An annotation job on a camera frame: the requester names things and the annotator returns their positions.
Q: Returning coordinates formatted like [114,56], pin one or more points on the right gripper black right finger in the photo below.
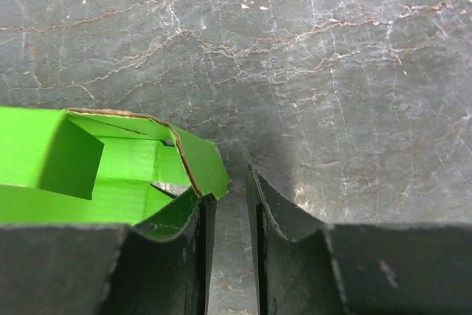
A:
[306,266]

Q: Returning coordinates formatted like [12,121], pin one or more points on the green paper box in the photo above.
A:
[80,166]

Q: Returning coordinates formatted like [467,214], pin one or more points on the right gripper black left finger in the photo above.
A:
[159,266]

